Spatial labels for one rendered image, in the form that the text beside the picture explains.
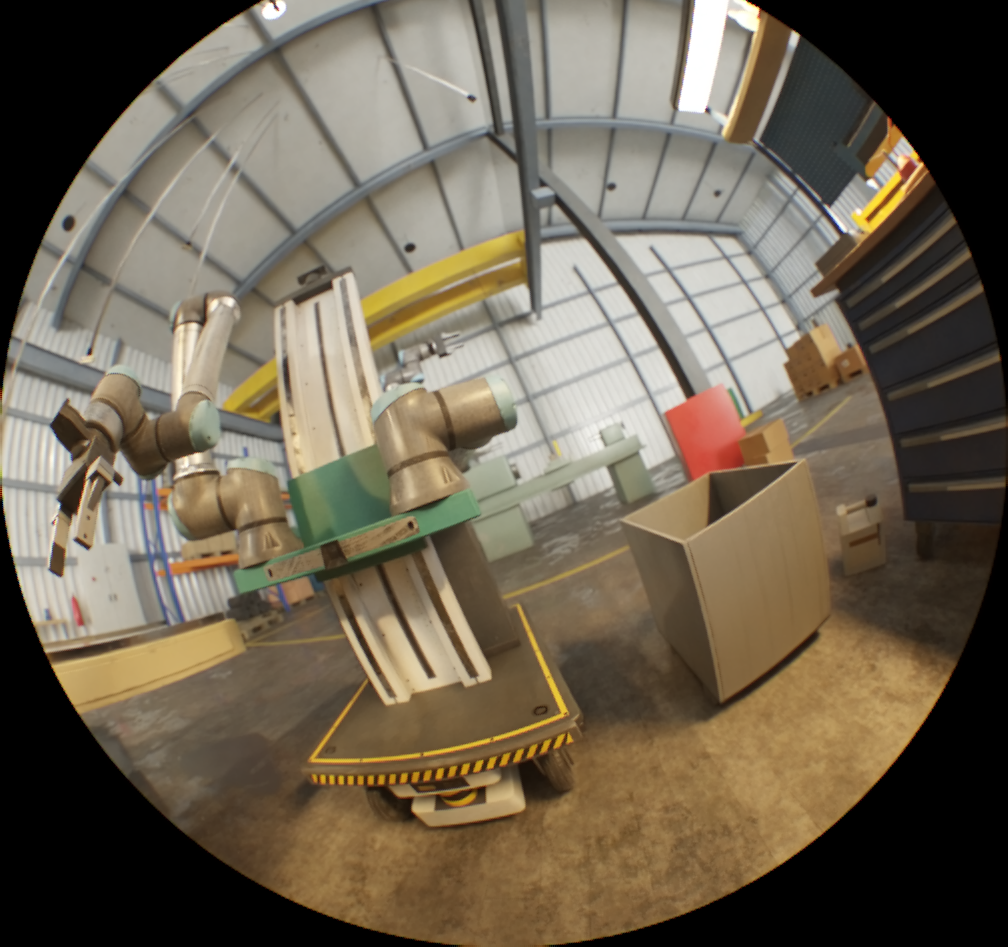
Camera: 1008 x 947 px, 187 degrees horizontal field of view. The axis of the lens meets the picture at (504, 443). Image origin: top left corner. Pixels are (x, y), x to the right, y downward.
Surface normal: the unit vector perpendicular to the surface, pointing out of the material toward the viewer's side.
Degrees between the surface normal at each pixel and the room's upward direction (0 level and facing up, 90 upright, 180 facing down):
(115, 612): 90
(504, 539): 90
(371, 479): 90
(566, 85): 169
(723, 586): 90
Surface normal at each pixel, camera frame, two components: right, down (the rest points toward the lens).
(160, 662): 0.92, -0.39
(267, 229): 0.54, 0.82
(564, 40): 0.19, 0.97
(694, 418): -0.40, -0.01
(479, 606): 0.07, -0.22
